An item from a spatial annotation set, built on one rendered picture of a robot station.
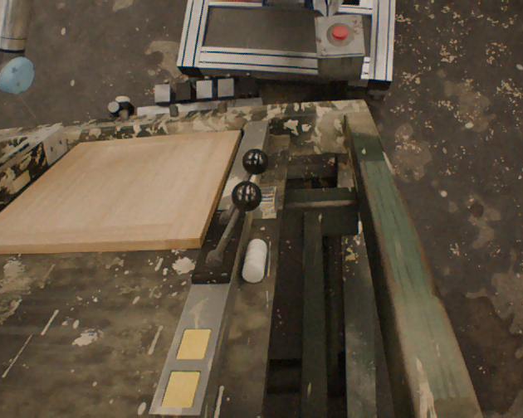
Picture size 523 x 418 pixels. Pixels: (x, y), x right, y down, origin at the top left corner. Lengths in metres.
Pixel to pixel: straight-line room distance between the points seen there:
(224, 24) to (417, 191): 1.04
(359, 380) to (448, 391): 0.92
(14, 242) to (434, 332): 0.70
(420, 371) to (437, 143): 1.84
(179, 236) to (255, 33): 1.47
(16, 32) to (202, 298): 0.67
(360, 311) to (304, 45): 1.16
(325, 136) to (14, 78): 0.74
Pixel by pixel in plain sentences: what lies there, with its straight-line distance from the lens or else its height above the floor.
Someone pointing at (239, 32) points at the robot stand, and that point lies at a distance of 2.23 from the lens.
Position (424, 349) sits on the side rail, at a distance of 0.55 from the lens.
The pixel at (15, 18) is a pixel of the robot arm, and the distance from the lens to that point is 1.10.
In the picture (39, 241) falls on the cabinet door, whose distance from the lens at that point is 0.95.
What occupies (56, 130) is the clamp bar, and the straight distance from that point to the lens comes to 1.44.
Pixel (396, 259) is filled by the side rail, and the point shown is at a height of 1.50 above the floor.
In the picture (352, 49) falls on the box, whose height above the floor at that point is 0.93.
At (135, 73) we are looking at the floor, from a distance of 2.51.
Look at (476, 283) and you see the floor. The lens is 2.26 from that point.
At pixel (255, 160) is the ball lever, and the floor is 1.45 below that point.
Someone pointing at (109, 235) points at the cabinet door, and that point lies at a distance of 0.90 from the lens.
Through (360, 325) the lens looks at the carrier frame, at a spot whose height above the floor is 0.79.
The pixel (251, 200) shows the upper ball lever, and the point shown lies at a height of 1.55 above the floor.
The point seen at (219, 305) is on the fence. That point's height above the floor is 1.55.
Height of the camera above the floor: 2.18
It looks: 80 degrees down
